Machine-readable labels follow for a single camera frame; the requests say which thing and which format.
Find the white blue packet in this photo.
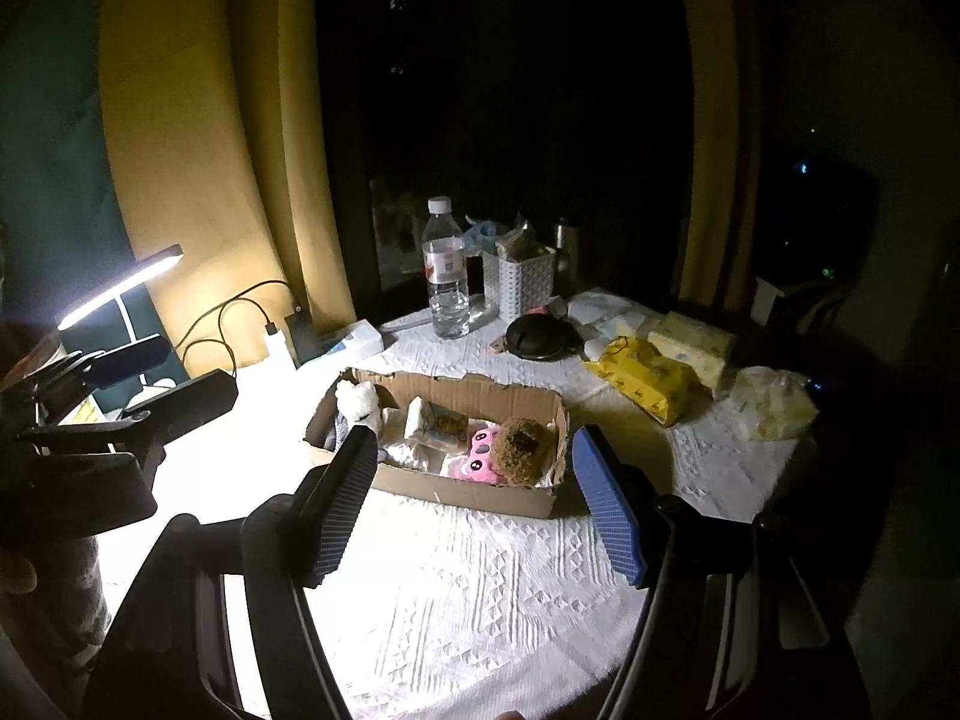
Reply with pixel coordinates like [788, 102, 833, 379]
[319, 319, 386, 362]

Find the cartoon print tissue pack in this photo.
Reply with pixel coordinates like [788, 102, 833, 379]
[405, 399, 470, 452]

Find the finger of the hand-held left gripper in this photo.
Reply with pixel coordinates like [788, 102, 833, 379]
[30, 370, 239, 460]
[30, 334, 172, 400]

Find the white plush toy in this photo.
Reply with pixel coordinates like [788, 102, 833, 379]
[335, 380, 386, 433]

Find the white perforated basket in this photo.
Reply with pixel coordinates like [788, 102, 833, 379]
[481, 244, 557, 322]

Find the blue plastic bag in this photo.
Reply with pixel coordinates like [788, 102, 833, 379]
[461, 216, 518, 253]

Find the white desk lamp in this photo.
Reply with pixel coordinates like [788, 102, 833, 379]
[56, 244, 185, 413]

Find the yellow curtain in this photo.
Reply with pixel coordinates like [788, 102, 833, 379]
[673, 0, 775, 310]
[97, 0, 358, 391]

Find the pink plush toy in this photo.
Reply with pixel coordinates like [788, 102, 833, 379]
[448, 424, 512, 485]

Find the yellow wet wipe pack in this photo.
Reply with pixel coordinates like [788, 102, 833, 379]
[585, 336, 695, 428]

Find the white textured tablecloth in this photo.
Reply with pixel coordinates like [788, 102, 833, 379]
[97, 289, 820, 720]

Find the brown plush toy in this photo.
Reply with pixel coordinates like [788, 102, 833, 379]
[491, 418, 560, 485]

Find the clear plastic bag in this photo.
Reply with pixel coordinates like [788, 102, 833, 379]
[731, 366, 820, 442]

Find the white plastic bag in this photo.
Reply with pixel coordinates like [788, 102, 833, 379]
[566, 289, 661, 343]

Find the dark metal thermos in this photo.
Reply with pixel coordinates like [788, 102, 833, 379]
[553, 217, 593, 298]

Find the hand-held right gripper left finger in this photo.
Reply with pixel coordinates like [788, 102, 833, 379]
[82, 424, 380, 720]

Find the brown cardboard box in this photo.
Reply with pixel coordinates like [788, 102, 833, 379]
[304, 367, 571, 520]

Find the white charger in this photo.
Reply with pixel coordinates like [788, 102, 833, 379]
[262, 322, 298, 373]

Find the pale yellow tissue pack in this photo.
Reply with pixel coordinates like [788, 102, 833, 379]
[649, 311, 740, 400]

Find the clear plastic water bottle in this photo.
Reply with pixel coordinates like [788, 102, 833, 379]
[421, 196, 472, 340]

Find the black cable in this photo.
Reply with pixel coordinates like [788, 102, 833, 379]
[176, 280, 295, 383]

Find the person's left hand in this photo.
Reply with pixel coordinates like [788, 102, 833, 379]
[0, 544, 40, 597]

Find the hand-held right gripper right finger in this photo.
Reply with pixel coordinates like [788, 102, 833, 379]
[571, 424, 833, 720]

